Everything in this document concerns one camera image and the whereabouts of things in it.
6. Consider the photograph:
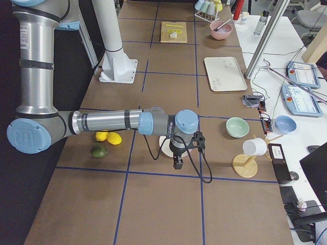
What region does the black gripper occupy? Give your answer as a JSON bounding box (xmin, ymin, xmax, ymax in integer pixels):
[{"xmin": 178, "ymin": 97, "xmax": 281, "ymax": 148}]
[{"xmin": 169, "ymin": 139, "xmax": 186, "ymax": 169}]

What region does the white round plate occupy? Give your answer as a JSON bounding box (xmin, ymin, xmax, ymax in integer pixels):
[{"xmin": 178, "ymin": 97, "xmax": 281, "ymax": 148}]
[{"xmin": 159, "ymin": 136, "xmax": 173, "ymax": 158}]

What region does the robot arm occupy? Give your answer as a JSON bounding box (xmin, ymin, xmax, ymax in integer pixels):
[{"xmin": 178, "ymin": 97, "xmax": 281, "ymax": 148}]
[{"xmin": 7, "ymin": 1, "xmax": 202, "ymax": 169}]

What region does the cream bear tray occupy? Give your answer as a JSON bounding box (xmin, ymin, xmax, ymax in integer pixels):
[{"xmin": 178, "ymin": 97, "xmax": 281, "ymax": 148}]
[{"xmin": 204, "ymin": 57, "xmax": 247, "ymax": 92}]

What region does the wooden mug stand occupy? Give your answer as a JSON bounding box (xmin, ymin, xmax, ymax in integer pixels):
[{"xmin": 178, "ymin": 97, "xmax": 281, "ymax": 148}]
[{"xmin": 232, "ymin": 135, "xmax": 282, "ymax": 178}]

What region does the mint green bowl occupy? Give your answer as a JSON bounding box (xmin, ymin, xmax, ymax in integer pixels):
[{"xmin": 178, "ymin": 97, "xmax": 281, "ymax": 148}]
[{"xmin": 226, "ymin": 117, "xmax": 250, "ymax": 138}]

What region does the yellow lemon right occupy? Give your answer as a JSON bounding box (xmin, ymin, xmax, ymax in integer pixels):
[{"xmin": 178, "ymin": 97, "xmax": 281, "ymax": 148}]
[{"xmin": 107, "ymin": 132, "xmax": 122, "ymax": 145}]

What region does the yellow lemon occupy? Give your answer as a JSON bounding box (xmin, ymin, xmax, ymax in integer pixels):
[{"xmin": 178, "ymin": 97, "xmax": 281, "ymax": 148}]
[
  {"xmin": 95, "ymin": 131, "xmax": 108, "ymax": 142},
  {"xmin": 107, "ymin": 132, "xmax": 122, "ymax": 145}
]

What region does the white mug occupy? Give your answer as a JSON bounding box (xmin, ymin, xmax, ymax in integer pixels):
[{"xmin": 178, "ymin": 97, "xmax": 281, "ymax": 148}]
[{"xmin": 242, "ymin": 138, "xmax": 267, "ymax": 156}]

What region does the green avocado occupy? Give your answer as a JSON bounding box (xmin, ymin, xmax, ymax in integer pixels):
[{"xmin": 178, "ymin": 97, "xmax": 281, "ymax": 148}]
[{"xmin": 90, "ymin": 145, "xmax": 108, "ymax": 158}]

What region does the yellow lemon left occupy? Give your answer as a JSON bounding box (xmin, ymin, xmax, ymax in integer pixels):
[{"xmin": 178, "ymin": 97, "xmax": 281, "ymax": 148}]
[{"xmin": 95, "ymin": 131, "xmax": 108, "ymax": 142}]

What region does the grey folded cloth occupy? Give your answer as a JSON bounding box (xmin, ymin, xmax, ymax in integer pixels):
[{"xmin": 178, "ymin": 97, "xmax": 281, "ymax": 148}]
[{"xmin": 242, "ymin": 95, "xmax": 263, "ymax": 108}]

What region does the orange black electronics board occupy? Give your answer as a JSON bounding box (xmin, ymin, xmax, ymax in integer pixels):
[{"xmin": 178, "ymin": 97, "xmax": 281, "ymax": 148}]
[{"xmin": 258, "ymin": 100, "xmax": 273, "ymax": 135}]

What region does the black box with label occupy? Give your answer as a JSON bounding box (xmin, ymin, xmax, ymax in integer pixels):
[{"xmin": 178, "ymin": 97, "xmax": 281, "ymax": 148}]
[{"xmin": 268, "ymin": 143, "xmax": 292, "ymax": 184}]

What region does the light blue bowl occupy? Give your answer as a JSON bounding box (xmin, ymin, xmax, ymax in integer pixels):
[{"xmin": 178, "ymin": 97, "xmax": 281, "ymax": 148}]
[{"xmin": 275, "ymin": 115, "xmax": 297, "ymax": 134}]

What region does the reacher grabber tool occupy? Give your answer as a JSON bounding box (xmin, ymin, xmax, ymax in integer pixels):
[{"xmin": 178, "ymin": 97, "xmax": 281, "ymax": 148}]
[{"xmin": 262, "ymin": 58, "xmax": 327, "ymax": 105}]

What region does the bamboo cutting board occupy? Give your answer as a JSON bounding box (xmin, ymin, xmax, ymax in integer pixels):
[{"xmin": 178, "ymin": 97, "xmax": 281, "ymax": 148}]
[{"xmin": 160, "ymin": 21, "xmax": 188, "ymax": 43}]

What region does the teach pendant near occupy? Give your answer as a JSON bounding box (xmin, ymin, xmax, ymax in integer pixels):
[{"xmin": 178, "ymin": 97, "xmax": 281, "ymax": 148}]
[{"xmin": 281, "ymin": 85, "xmax": 322, "ymax": 117}]

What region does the teach pendant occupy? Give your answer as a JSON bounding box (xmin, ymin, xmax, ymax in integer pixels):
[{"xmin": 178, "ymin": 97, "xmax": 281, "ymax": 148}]
[
  {"xmin": 281, "ymin": 85, "xmax": 322, "ymax": 117},
  {"xmin": 286, "ymin": 61, "xmax": 320, "ymax": 89}
]

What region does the pink bowl with ice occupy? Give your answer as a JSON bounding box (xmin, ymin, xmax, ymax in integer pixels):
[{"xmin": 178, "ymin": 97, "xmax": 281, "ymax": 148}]
[{"xmin": 209, "ymin": 21, "xmax": 233, "ymax": 40}]

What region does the teach pendant far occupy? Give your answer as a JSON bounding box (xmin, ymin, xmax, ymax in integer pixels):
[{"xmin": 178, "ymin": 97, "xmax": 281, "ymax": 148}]
[{"xmin": 286, "ymin": 61, "xmax": 320, "ymax": 89}]

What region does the grey cup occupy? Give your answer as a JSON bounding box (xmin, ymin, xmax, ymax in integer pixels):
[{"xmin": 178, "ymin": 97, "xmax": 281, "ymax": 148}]
[{"xmin": 206, "ymin": 3, "xmax": 216, "ymax": 15}]

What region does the light blue cup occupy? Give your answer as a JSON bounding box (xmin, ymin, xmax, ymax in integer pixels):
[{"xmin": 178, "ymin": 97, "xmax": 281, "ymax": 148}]
[{"xmin": 195, "ymin": 0, "xmax": 205, "ymax": 11}]

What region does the mint green cup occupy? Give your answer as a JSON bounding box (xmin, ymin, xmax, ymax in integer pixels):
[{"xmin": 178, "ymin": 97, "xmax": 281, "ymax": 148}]
[{"xmin": 200, "ymin": 1, "xmax": 212, "ymax": 13}]

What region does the clear water bottle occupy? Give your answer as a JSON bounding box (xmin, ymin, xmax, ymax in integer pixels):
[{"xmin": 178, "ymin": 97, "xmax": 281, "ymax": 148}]
[{"xmin": 253, "ymin": 9, "xmax": 270, "ymax": 35}]

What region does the paper cup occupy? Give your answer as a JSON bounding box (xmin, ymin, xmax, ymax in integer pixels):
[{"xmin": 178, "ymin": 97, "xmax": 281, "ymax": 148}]
[{"xmin": 241, "ymin": 11, "xmax": 250, "ymax": 23}]

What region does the yellow cup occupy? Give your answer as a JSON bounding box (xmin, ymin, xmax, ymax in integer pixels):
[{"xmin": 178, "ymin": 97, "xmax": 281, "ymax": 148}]
[{"xmin": 213, "ymin": 0, "xmax": 223, "ymax": 13}]

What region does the red cylinder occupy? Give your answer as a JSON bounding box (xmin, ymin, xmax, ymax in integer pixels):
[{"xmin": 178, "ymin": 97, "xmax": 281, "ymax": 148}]
[{"xmin": 233, "ymin": 0, "xmax": 245, "ymax": 20}]

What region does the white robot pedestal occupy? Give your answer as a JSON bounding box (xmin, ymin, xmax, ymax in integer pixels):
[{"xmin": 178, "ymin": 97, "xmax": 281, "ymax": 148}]
[{"xmin": 92, "ymin": 0, "xmax": 138, "ymax": 84}]

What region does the white wire cup rack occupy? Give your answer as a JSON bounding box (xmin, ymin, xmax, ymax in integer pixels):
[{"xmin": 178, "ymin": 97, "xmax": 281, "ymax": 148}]
[{"xmin": 194, "ymin": 11, "xmax": 220, "ymax": 23}]

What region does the aluminium frame post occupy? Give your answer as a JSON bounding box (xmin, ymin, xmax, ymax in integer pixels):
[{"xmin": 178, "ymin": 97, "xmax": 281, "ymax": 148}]
[{"xmin": 245, "ymin": 0, "xmax": 290, "ymax": 79}]

